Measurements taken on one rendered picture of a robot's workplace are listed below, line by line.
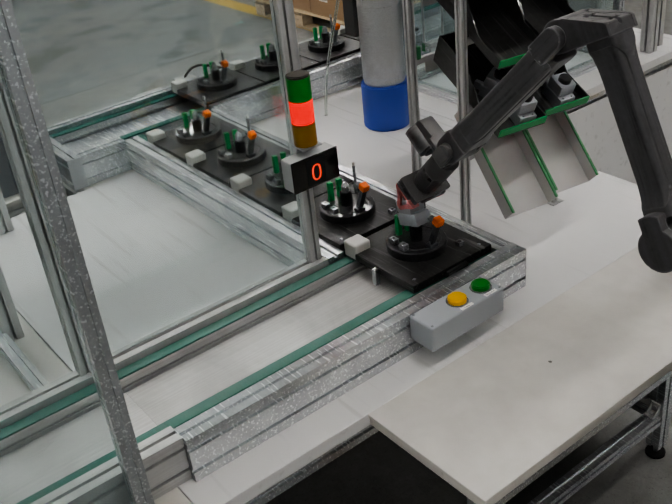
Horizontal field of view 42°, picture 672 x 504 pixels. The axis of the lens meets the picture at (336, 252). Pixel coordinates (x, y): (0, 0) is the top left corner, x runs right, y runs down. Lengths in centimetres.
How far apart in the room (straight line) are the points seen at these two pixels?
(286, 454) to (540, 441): 47
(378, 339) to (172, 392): 42
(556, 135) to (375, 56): 78
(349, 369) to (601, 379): 50
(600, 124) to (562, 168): 108
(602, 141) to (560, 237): 112
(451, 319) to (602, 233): 62
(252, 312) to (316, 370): 27
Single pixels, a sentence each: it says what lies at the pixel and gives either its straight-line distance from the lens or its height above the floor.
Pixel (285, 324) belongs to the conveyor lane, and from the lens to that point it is 193.
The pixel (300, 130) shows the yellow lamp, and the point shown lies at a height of 130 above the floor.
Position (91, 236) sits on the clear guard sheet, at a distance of 174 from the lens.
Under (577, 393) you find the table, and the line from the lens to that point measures 180.
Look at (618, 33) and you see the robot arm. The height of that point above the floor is 156.
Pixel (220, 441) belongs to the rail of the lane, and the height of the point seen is 92.
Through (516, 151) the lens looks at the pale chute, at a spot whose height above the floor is 109.
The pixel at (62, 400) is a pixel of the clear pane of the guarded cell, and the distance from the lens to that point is 143.
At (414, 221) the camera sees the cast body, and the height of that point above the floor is 105.
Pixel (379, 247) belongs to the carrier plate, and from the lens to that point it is 205.
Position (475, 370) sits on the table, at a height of 86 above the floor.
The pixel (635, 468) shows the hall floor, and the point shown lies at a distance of 290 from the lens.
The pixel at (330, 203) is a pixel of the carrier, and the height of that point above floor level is 99.
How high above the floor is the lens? 202
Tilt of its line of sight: 31 degrees down
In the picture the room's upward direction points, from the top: 7 degrees counter-clockwise
